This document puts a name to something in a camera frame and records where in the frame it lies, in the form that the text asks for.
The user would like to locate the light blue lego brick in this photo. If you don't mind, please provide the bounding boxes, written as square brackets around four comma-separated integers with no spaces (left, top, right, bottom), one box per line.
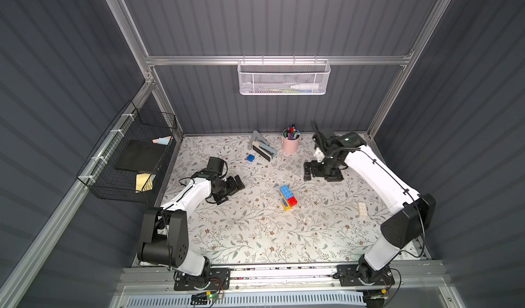
[280,186,294,200]

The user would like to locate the small red lego brick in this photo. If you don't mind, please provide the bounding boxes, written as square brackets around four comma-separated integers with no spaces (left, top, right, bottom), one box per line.
[288,197,298,207]

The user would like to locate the white lego plate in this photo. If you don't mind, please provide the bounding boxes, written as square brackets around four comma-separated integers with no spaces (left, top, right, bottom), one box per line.
[358,202,369,216]

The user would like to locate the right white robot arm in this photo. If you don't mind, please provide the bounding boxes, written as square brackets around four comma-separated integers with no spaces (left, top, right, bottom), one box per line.
[304,122,436,286]

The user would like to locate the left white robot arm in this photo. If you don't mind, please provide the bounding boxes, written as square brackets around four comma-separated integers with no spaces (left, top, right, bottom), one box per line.
[137,157,245,277]

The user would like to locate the pens in cup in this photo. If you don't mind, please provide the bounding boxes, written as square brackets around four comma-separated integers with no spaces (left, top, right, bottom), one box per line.
[282,124,300,141]

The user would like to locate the pink pen cup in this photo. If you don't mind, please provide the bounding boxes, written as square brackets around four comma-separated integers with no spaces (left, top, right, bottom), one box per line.
[281,136,300,155]

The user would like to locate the grey stapler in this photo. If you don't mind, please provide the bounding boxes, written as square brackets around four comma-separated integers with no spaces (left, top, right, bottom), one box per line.
[248,130,277,162]

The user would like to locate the white tube in basket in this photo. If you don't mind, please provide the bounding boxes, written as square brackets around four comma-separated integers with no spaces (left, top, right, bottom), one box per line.
[291,83,320,92]

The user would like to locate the pastel eraser block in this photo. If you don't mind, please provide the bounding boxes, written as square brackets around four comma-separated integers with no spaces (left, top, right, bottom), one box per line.
[153,137,172,145]

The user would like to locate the yellow sticky notes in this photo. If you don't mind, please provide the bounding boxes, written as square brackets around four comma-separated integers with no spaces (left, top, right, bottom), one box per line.
[135,174,156,193]

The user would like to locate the black notebook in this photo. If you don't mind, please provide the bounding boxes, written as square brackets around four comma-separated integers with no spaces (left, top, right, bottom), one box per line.
[115,140,167,174]

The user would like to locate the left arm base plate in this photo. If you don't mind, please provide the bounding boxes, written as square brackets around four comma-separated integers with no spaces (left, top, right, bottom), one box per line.
[173,268,231,291]

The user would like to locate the black wire basket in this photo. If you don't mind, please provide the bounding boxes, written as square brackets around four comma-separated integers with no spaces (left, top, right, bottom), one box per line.
[77,102,178,204]

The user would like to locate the white wire mesh basket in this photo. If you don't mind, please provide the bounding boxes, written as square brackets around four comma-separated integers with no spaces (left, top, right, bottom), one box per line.
[237,57,331,96]

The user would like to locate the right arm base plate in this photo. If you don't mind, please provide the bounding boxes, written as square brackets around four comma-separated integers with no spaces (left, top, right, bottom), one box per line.
[332,264,395,288]

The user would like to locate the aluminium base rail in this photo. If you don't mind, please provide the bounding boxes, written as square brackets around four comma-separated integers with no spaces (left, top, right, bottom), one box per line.
[116,260,451,294]

